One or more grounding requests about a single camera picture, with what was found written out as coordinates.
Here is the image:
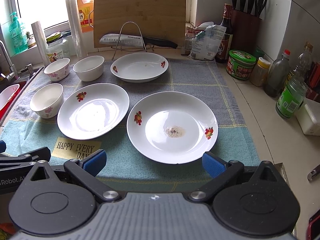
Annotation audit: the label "short cling film roll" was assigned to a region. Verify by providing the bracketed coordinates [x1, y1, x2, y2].
[31, 21, 50, 67]

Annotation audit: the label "small potted plant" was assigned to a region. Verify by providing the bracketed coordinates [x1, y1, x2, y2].
[26, 31, 36, 48]

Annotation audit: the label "dark red knife block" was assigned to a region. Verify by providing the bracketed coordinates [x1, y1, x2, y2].
[231, 0, 261, 54]

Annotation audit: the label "white plastic food bag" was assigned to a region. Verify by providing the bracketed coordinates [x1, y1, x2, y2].
[189, 22, 227, 61]

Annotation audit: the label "red cap glass bottle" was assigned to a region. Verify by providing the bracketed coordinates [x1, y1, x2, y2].
[264, 49, 291, 98]

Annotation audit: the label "plain white bowl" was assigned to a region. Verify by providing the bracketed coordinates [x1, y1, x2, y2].
[73, 55, 105, 82]

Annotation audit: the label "black kitchen scissors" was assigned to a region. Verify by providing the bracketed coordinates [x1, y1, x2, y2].
[254, 0, 267, 17]

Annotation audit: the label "santoku knife black handle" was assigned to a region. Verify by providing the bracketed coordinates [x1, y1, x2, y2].
[99, 34, 178, 49]

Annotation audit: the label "yellow lid spice jar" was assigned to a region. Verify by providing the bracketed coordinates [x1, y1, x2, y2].
[249, 57, 271, 87]

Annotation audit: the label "green label glass jar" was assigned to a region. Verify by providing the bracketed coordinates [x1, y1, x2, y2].
[276, 75, 308, 119]

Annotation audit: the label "steel sink faucet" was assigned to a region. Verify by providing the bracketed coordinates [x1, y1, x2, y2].
[0, 41, 35, 83]

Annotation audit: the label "white plastic seasoning box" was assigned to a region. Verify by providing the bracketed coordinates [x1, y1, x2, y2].
[296, 99, 320, 136]

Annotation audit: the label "glass jar green lid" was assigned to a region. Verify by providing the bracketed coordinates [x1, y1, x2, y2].
[46, 31, 71, 62]

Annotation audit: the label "orange cooking oil jug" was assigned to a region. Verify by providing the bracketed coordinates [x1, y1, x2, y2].
[77, 0, 94, 33]

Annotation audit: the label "pink floral bowl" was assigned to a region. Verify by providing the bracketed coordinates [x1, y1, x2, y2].
[44, 58, 70, 82]
[30, 83, 64, 119]

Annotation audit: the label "green lid sauce jar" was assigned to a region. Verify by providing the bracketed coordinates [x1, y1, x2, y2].
[226, 50, 257, 80]

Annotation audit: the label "clear oil bottle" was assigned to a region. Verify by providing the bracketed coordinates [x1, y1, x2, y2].
[291, 41, 313, 81]

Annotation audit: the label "bamboo cutting board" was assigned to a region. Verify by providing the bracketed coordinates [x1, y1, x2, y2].
[93, 0, 186, 48]

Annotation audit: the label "wire cutting board rack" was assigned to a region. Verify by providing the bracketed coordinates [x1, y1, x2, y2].
[112, 21, 148, 60]

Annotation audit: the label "grey teal checked towel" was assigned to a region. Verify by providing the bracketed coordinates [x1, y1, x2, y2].
[1, 59, 260, 192]

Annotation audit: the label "dark soy sauce bottle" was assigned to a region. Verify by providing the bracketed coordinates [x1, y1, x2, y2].
[215, 4, 233, 63]

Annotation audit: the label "tall cling film roll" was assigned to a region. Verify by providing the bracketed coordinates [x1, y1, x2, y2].
[66, 0, 88, 60]

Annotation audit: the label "pink floral bowl front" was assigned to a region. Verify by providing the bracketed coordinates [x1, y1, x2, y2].
[30, 83, 64, 119]

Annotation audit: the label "red white sink basin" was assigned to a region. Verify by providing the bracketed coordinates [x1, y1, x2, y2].
[0, 81, 27, 121]

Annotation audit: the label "green soap dispenser bottle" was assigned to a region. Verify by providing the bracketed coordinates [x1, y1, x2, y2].
[9, 11, 28, 54]

